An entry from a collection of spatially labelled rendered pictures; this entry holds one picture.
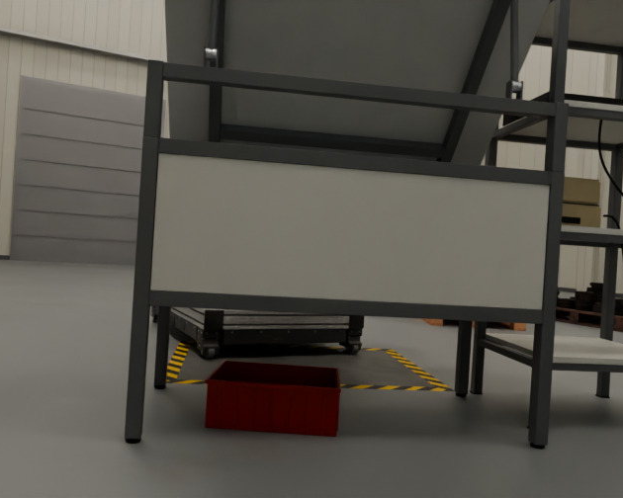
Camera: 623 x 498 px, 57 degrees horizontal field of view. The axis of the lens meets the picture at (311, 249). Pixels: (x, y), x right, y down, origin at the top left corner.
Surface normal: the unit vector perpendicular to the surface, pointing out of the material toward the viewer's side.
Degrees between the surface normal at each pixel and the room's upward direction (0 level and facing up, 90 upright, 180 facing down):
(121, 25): 90
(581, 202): 90
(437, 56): 134
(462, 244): 90
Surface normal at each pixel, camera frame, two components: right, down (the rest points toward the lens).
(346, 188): 0.14, 0.01
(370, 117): 0.06, 0.69
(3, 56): 0.44, 0.03
